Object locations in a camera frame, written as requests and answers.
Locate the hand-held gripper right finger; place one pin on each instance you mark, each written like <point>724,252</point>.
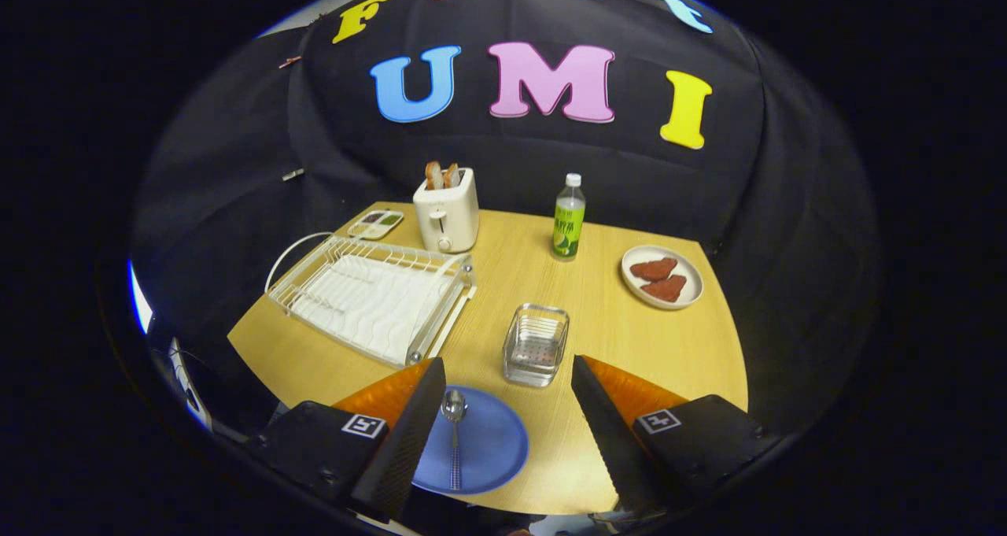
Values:
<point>606,434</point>

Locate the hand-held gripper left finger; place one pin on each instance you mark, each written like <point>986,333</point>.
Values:
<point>405,449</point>

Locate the metal spoon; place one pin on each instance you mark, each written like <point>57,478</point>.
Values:
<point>454,406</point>

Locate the blue plate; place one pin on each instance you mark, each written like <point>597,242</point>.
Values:
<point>492,441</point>

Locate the white oval dish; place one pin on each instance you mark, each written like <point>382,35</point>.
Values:
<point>692,276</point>

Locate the red meat slice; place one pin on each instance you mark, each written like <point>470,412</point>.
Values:
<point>653,269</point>
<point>665,289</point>

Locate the green label drink bottle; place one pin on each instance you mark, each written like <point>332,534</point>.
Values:
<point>568,229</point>

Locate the divided condiment tray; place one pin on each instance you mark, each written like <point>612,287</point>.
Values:
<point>376,224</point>

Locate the white toaster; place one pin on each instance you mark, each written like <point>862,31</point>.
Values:
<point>452,213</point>

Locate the toast slice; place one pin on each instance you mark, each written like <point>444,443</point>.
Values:
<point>434,175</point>
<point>452,176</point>

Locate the white clip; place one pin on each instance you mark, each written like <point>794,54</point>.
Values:
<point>293,175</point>

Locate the pink clip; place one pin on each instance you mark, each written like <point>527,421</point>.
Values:
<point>290,62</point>

